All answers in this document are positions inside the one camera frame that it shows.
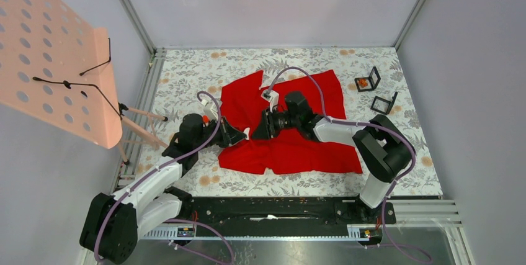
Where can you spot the pink perforated music stand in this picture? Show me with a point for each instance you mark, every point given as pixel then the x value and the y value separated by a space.
pixel 57 68

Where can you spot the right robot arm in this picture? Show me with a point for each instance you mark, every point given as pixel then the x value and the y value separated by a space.
pixel 383 148

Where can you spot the round orange white brooch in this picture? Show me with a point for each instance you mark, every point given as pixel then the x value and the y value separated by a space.
pixel 246 132

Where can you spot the black display box with orange brooch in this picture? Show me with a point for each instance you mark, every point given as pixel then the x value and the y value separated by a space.
pixel 368 83

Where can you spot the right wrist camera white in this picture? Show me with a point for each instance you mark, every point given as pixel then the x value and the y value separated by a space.
pixel 272 97

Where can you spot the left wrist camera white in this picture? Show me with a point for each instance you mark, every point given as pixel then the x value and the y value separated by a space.
pixel 211 109

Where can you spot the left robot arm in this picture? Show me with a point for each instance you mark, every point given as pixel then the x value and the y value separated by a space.
pixel 116 222

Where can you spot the red shirt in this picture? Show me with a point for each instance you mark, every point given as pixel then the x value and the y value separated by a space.
pixel 289 153

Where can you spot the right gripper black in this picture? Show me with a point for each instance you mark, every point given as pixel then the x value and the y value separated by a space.
pixel 267 129

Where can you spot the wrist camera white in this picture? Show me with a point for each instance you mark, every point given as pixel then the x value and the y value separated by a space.
pixel 272 97
pixel 211 109

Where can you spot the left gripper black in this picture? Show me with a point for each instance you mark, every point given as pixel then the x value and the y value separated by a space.
pixel 229 134

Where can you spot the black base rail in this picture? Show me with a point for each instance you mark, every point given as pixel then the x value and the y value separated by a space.
pixel 265 217

